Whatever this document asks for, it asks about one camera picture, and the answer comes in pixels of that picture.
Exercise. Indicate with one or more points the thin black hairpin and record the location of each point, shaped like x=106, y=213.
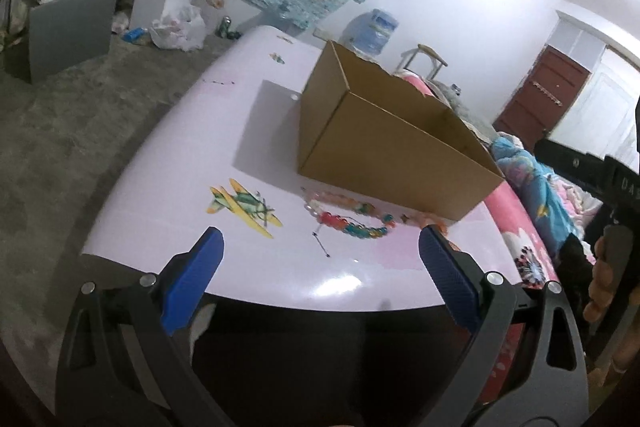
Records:
x=320, y=244

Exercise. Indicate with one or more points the yellow airplane sticker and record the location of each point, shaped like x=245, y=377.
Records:
x=240, y=202

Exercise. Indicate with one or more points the brown cardboard box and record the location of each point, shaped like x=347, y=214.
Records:
x=375, y=147

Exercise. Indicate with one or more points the wooden chair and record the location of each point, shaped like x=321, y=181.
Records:
x=430, y=57

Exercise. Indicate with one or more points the white plastic bag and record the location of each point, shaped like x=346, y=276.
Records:
x=177, y=29

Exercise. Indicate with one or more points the person's right hand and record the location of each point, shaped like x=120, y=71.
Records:
x=600, y=292

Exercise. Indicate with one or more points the grey fuzzy blanket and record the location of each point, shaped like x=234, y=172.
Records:
x=460, y=107

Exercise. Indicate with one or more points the red brown door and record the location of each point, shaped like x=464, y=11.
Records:
x=540, y=102

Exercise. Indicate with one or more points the blue water dispenser bottle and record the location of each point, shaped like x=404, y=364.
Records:
x=372, y=32

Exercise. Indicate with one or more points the blue floral blanket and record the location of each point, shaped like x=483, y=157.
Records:
x=530, y=177

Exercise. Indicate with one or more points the pink printed blanket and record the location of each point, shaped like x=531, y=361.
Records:
x=520, y=227

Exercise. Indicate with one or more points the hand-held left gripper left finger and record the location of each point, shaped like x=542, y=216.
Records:
x=195, y=277

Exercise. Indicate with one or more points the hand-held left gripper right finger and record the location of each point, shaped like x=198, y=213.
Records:
x=450, y=277

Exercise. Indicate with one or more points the green can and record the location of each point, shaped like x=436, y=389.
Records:
x=224, y=28

